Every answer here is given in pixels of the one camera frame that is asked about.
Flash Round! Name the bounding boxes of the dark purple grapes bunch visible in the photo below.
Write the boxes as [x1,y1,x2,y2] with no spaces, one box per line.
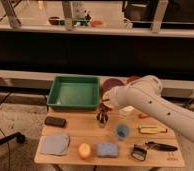
[100,103,111,115]

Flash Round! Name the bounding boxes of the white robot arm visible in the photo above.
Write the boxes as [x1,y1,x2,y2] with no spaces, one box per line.
[106,75,194,143]

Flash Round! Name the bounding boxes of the metal cup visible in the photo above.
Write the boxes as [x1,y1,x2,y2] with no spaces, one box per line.
[97,113,108,128]

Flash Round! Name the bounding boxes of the white plastic cup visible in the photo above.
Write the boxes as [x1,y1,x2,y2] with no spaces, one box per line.
[119,106,134,117]

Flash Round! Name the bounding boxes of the blue cup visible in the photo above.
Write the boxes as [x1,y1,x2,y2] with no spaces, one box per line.
[115,124,129,140]

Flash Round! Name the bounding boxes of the purple bowl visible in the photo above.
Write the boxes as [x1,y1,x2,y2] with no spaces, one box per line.
[101,78,124,94]

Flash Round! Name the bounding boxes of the orange bowl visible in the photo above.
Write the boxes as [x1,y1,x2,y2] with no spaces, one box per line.
[126,76,141,84]

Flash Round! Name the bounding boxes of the green plastic tray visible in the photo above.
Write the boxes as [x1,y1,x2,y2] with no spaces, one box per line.
[47,76,100,110]

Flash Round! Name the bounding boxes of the orange carrot piece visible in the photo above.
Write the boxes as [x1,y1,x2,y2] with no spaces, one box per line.
[138,113,149,119]

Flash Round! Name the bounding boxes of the blue sponge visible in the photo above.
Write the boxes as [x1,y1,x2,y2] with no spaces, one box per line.
[97,143,118,158]

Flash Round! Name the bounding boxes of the yellow red apple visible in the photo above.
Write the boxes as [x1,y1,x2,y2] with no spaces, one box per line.
[78,143,91,159]

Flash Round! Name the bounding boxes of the black rectangular case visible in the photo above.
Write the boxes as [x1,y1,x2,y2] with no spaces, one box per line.
[44,116,67,128]

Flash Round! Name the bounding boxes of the grey blue cloth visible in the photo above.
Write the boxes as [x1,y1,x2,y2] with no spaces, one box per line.
[40,133,70,156]

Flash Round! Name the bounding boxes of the black chair base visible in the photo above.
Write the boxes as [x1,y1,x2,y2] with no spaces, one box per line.
[0,132,26,145]

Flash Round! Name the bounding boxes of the yellow handled knife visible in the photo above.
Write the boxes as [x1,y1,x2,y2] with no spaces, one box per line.
[138,125,167,134]

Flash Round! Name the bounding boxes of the black handled peeler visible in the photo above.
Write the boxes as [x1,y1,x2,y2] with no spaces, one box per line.
[131,141,178,161]

